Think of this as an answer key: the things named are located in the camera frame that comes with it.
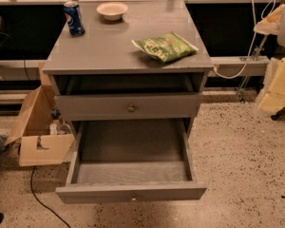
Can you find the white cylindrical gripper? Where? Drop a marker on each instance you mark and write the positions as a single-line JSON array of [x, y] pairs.
[[273, 98]]

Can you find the green jalapeno chip bag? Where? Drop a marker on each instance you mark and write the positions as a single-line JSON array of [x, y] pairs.
[[166, 48]]

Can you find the grey drawer cabinet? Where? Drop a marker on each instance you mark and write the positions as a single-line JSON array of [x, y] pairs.
[[104, 60]]

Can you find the open grey lower drawer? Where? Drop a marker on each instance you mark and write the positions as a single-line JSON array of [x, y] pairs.
[[132, 160]]

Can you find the closed grey upper drawer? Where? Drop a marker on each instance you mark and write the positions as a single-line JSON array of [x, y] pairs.
[[128, 106]]

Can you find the white paper bowl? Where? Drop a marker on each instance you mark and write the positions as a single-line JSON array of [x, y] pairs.
[[112, 11]]

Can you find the blue pepsi soda can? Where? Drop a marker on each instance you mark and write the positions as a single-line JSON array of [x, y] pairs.
[[72, 11]]

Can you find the small bottle in box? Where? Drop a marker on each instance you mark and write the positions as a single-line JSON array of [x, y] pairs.
[[53, 128]]

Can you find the open cardboard box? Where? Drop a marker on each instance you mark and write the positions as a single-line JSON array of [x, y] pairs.
[[30, 131]]

